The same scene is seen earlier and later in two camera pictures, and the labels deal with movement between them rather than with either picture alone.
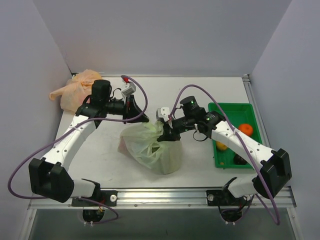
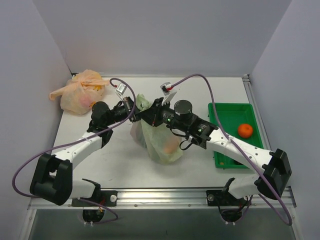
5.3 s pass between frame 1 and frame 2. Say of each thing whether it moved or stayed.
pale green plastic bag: moved
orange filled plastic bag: stayed
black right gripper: moved
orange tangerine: stayed
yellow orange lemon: moved
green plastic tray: stayed
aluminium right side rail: stayed
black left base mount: stayed
